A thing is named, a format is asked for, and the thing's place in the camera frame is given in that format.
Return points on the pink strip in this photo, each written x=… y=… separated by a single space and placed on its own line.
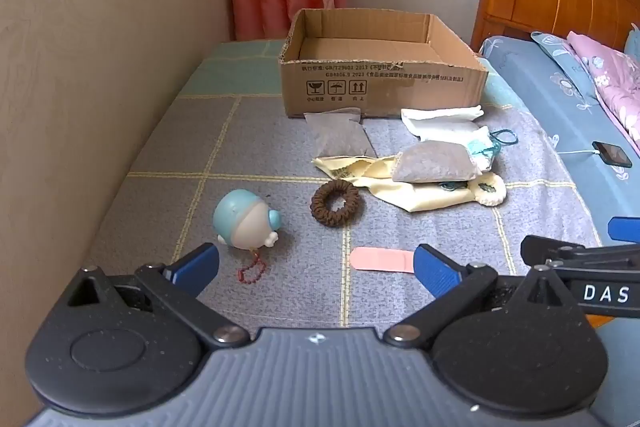
x=380 y=258

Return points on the grey sachet bag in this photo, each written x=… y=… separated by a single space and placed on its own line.
x=432 y=162
x=337 y=134

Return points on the pink floral quilt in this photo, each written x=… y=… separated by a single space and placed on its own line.
x=612 y=82

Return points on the black smartphone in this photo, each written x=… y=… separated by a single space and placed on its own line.
x=612 y=154

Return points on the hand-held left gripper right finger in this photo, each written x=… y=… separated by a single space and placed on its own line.
x=437 y=272

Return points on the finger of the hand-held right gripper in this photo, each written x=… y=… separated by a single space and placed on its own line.
x=626 y=227
x=570 y=252

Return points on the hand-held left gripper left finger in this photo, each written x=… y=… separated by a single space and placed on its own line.
x=192 y=267

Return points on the white cloth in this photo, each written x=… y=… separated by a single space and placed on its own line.
x=440 y=122

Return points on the brown scrunchie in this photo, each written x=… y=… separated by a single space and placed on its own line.
x=320 y=204

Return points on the blue floral sheet bed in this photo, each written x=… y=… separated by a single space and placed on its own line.
x=545 y=107

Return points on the brown cardboard box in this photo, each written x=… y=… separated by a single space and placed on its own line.
x=380 y=92

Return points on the blue floral pillow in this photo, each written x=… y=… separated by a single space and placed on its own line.
x=562 y=67

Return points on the grey checkered blanket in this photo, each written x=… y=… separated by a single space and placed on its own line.
x=150 y=157

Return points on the white and blue cloth pouch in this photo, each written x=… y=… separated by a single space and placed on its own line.
x=482 y=152

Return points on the cream yellow cloth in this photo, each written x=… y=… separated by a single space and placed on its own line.
x=385 y=192

